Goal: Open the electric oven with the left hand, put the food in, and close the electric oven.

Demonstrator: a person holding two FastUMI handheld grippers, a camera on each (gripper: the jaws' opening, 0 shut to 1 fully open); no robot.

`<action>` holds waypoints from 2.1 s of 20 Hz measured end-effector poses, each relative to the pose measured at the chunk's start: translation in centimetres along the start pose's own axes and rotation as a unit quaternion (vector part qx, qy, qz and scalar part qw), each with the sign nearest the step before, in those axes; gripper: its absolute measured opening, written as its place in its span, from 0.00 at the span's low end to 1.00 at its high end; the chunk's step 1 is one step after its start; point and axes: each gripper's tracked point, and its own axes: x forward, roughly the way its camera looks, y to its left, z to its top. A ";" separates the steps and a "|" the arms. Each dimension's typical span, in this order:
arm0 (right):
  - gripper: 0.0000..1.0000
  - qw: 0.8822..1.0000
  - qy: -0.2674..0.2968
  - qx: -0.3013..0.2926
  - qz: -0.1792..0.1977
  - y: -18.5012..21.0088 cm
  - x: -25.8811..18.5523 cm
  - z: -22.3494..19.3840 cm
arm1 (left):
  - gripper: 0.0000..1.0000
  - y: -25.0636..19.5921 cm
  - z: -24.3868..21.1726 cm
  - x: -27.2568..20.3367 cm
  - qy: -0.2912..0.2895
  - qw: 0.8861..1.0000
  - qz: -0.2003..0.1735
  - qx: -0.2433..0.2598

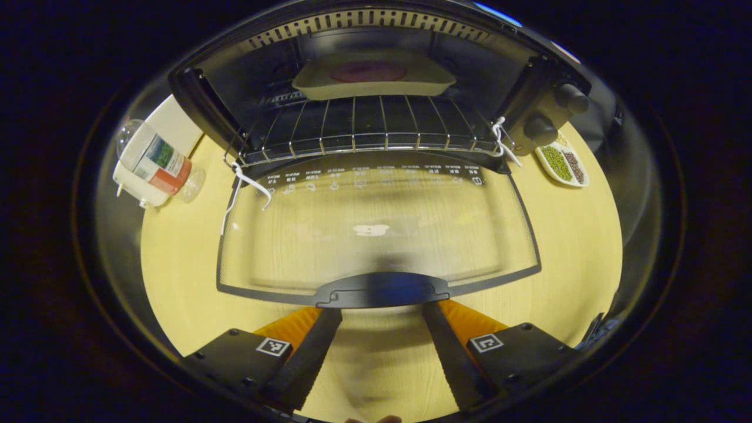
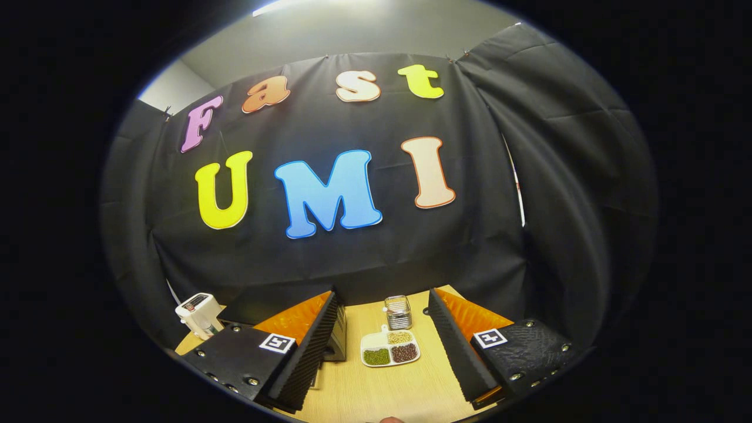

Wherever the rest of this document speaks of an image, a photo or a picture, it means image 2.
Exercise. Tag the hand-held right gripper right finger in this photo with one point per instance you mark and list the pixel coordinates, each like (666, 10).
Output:
(455, 352)

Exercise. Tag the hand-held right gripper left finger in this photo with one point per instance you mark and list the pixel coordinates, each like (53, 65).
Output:
(308, 358)

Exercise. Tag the black electric oven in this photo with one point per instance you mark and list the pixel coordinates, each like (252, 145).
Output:
(338, 335)

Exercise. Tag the white divided dish of beans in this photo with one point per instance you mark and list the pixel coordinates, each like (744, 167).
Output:
(373, 341)

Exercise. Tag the small clear bottle red label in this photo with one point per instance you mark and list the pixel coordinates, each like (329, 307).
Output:
(215, 326)

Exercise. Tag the black backdrop cloth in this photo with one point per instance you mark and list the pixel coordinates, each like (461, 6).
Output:
(411, 252)

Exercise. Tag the white toaster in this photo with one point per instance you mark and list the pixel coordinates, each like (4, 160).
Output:
(194, 311)

